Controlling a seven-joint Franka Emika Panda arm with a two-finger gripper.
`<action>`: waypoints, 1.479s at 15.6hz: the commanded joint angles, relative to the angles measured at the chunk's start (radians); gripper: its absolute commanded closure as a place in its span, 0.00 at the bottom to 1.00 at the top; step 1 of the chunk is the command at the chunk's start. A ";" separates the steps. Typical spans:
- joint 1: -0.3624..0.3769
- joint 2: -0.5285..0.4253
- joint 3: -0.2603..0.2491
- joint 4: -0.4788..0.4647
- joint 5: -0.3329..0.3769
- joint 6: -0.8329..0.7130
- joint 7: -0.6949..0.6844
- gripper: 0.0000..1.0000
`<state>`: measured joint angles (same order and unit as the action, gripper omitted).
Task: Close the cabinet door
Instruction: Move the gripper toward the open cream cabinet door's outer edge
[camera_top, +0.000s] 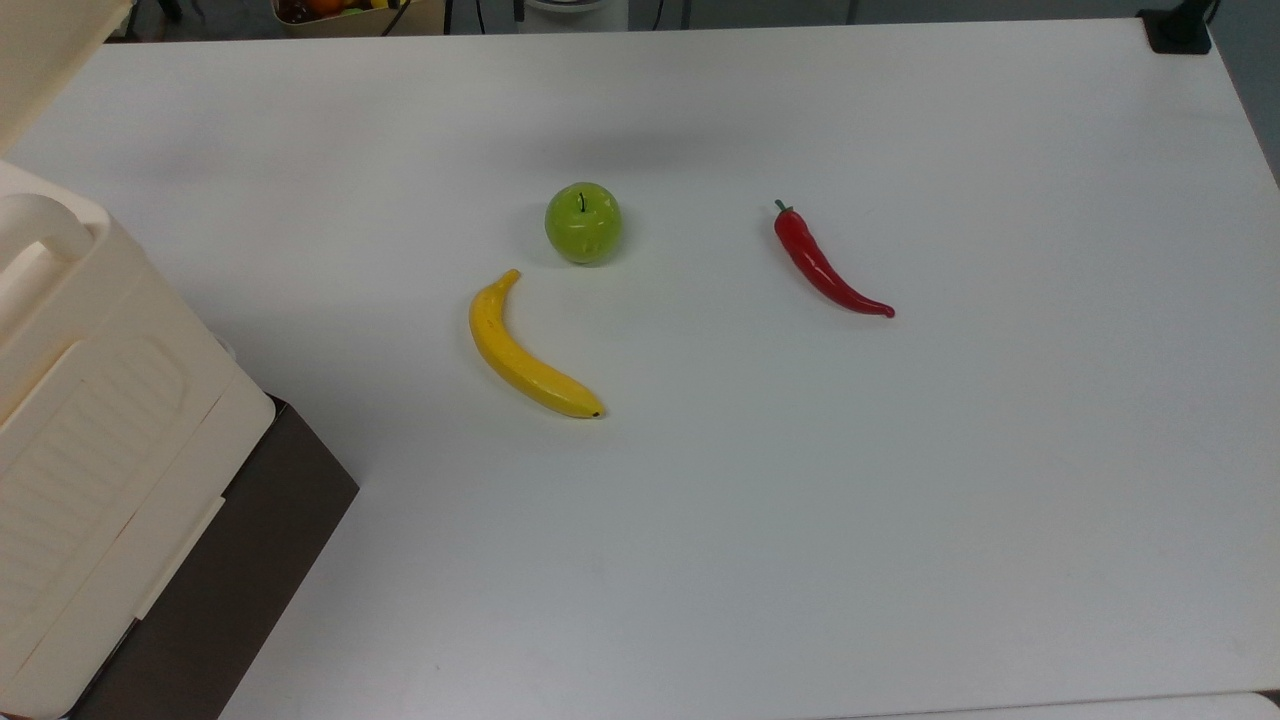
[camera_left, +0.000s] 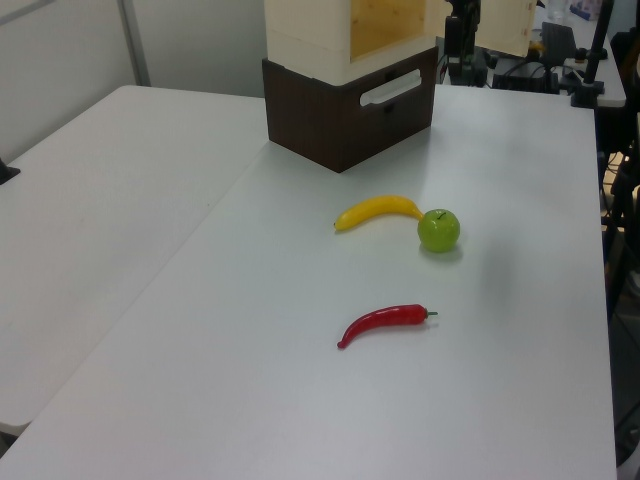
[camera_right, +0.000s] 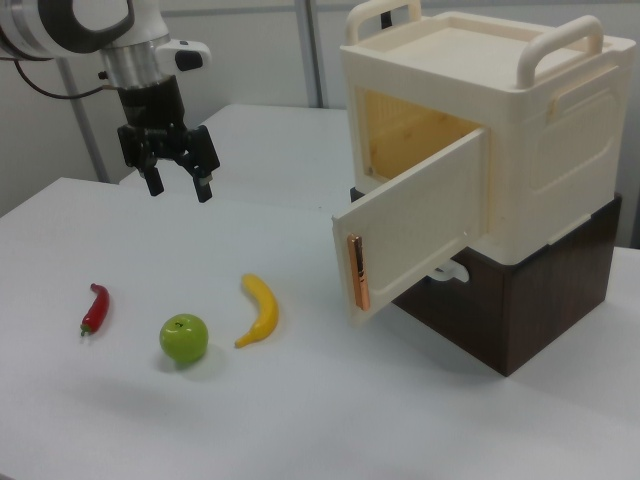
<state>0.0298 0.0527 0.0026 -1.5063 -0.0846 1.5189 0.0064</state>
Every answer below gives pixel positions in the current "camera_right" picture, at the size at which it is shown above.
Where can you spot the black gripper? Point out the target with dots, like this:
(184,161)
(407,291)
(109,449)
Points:
(152,107)

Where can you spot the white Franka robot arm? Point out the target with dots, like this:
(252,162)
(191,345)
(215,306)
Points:
(145,25)

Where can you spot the cream cabinet door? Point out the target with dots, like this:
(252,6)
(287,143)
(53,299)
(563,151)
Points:
(415,235)

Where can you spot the cream plastic cabinet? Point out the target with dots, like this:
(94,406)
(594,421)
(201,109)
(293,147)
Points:
(560,150)

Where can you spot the red toy chili pepper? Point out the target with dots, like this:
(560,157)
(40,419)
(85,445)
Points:
(97,310)

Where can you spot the yellow toy banana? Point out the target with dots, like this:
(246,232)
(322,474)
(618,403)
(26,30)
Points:
(265,310)

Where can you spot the green toy apple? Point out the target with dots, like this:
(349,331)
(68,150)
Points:
(182,337)

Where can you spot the white plastic latch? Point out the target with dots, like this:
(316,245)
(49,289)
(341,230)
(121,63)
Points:
(452,272)

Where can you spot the dark brown wooden box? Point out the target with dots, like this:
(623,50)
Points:
(525,310)

